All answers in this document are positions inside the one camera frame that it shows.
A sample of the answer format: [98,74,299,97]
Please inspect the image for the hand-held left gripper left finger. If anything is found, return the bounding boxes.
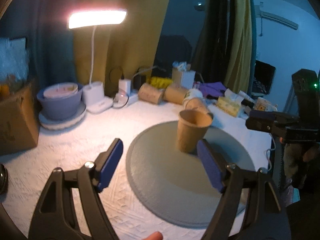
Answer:
[28,138,124,240]

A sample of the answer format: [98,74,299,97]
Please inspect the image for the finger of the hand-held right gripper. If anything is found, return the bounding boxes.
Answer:
[245,117,288,137]
[249,109,299,123]

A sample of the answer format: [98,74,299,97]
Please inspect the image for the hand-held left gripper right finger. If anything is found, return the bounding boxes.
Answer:
[197,139,292,240]

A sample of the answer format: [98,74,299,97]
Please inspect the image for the brown paper cup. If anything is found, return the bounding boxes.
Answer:
[164,84,189,105]
[185,97,214,120]
[175,109,213,153]
[137,83,164,105]

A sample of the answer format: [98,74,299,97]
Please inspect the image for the white printed paper cup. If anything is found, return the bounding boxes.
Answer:
[182,89,203,108]

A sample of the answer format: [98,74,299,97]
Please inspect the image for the person's right hand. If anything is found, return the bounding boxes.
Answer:
[282,144,320,180]

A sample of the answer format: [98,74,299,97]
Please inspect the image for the person's left hand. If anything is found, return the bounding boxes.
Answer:
[144,231,164,240]

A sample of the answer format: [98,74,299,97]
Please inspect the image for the white printed mug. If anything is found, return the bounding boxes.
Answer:
[254,97,278,112]

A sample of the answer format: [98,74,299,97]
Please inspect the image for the yellow tissue pack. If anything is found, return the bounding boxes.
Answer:
[216,96,242,117]

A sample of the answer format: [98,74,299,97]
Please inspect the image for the grey round mat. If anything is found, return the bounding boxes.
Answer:
[125,120,256,228]

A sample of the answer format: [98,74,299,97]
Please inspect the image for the black monitor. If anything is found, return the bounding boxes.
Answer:
[252,60,276,94]

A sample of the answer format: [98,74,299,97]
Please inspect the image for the purple cloth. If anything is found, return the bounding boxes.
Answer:
[199,81,227,99]

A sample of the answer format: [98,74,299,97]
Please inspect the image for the white power strip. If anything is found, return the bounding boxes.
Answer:
[111,91,139,108]

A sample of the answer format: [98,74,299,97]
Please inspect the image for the blue bowl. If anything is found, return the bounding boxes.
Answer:
[36,83,83,120]

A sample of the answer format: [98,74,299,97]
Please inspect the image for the white charger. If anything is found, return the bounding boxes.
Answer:
[118,79,132,94]

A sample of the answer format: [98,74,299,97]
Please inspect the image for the black power adapter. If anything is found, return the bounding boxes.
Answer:
[133,74,147,90]

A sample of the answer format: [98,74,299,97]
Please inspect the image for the white carton box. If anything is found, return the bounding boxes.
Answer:
[171,68,196,90]

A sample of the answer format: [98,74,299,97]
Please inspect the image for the white air conditioner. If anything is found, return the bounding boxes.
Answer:
[255,10,299,30]

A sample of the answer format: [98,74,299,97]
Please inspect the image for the yellow cloth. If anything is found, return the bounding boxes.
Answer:
[147,76,173,89]

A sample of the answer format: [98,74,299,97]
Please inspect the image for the cardboard box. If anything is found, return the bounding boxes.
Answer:
[0,80,40,156]

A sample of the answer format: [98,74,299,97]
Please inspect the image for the dark chair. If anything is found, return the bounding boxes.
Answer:
[153,34,193,74]

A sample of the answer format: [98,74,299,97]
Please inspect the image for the yellow curtain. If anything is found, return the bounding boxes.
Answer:
[72,0,256,98]

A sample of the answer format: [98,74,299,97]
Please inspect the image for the white desk lamp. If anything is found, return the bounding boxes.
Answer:
[68,9,128,113]

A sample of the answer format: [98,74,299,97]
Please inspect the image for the clear plastic bag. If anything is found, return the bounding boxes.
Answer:
[0,37,30,90]

